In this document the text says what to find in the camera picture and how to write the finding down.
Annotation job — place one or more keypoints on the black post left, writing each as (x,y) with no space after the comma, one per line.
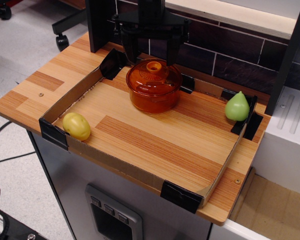
(99,14)

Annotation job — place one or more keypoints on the black office chair base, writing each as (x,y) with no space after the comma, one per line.
(65,24)

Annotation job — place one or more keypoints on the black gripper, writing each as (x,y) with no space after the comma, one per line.
(131,26)

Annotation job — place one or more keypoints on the orange transparent pot lid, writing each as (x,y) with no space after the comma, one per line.
(153,77)

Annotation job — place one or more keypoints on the green toy pear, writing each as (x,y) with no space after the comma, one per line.
(237,108)

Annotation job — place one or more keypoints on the black post right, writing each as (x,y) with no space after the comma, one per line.
(284,69)

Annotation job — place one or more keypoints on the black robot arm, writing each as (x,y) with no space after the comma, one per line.
(152,8)

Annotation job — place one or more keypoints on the yellow toy potato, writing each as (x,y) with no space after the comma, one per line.
(76,126)

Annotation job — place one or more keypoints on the black caster wheel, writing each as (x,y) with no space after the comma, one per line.
(5,10)

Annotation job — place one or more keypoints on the white toy sink drainboard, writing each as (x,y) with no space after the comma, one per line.
(285,121)

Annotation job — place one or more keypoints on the black post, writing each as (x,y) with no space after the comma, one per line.
(284,69)
(99,14)

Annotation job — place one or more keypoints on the grey oven control panel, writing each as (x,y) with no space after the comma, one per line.
(112,219)

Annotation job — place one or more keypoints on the orange transparent pot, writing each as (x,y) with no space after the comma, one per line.
(154,103)

